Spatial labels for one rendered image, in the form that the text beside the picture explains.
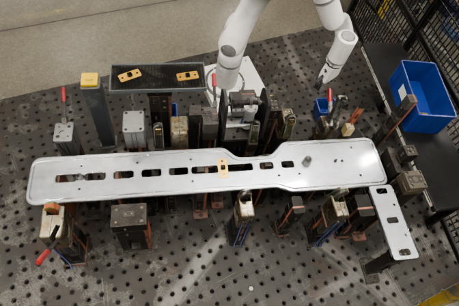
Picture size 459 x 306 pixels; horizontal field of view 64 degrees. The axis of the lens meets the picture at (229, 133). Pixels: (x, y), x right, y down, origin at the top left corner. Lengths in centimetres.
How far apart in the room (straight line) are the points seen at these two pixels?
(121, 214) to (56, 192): 26
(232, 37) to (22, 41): 223
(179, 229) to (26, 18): 257
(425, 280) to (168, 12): 286
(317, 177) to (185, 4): 254
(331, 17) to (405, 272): 113
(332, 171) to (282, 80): 81
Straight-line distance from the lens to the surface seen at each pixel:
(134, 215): 134
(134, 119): 143
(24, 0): 391
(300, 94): 213
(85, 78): 152
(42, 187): 149
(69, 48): 336
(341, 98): 149
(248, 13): 158
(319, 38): 250
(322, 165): 155
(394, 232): 155
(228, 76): 188
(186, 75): 148
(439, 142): 183
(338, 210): 143
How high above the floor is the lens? 228
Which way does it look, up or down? 57 degrees down
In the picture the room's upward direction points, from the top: 11 degrees clockwise
